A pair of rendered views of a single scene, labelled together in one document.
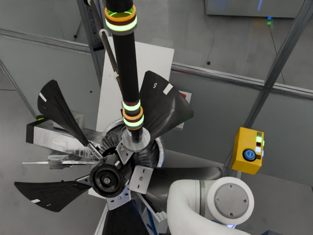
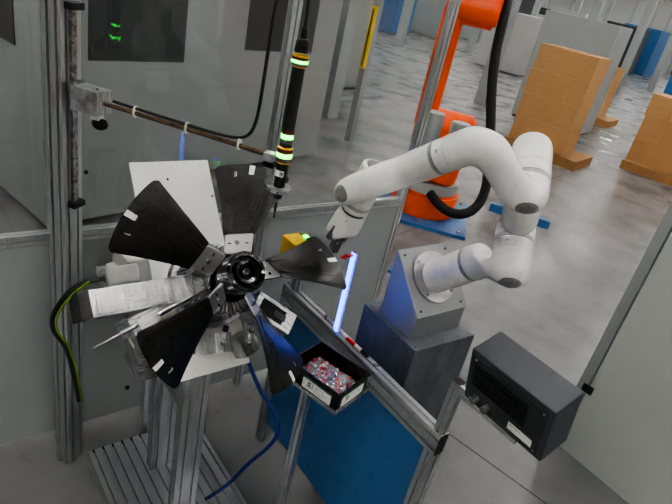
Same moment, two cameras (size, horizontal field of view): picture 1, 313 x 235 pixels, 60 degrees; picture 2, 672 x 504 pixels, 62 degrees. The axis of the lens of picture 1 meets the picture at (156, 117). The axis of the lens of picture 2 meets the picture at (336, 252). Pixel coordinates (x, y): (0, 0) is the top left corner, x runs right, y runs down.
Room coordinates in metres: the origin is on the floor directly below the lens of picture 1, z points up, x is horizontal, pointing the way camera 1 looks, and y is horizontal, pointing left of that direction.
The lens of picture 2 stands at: (-0.60, 1.18, 2.03)
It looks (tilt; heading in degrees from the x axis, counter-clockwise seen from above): 27 degrees down; 302
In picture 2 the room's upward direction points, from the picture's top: 13 degrees clockwise
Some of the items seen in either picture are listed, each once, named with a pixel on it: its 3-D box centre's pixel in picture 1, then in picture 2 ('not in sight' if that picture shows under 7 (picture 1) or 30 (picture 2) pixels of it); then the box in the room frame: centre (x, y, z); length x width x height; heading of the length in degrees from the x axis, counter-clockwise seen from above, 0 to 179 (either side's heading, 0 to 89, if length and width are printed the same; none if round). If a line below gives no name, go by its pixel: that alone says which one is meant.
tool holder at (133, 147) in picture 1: (133, 126); (277, 172); (0.34, 0.05, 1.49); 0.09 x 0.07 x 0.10; 19
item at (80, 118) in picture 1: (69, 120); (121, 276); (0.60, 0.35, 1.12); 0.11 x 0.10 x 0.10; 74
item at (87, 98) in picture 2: not in sight; (89, 98); (0.93, 0.25, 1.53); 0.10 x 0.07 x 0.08; 19
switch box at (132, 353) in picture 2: not in sight; (144, 342); (0.72, 0.17, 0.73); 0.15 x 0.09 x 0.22; 164
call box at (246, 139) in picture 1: (247, 151); (302, 253); (0.52, -0.38, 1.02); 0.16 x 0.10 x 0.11; 164
